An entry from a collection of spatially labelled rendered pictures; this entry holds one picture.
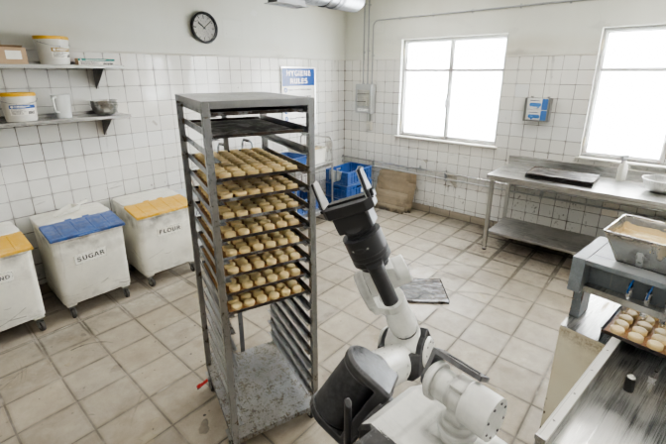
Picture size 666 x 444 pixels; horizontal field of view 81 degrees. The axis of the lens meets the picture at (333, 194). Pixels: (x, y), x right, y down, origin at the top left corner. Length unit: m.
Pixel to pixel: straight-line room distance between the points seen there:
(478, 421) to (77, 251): 3.39
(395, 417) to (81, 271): 3.30
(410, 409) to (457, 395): 0.13
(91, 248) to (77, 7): 2.04
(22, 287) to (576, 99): 5.30
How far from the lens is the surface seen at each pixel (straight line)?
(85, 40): 4.27
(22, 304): 3.79
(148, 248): 3.96
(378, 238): 0.84
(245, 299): 2.00
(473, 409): 0.67
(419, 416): 0.78
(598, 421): 1.71
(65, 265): 3.75
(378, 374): 0.84
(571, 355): 2.18
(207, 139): 1.62
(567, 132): 5.04
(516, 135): 5.17
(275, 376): 2.67
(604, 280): 2.07
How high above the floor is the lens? 1.92
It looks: 17 degrees down
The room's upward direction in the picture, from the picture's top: straight up
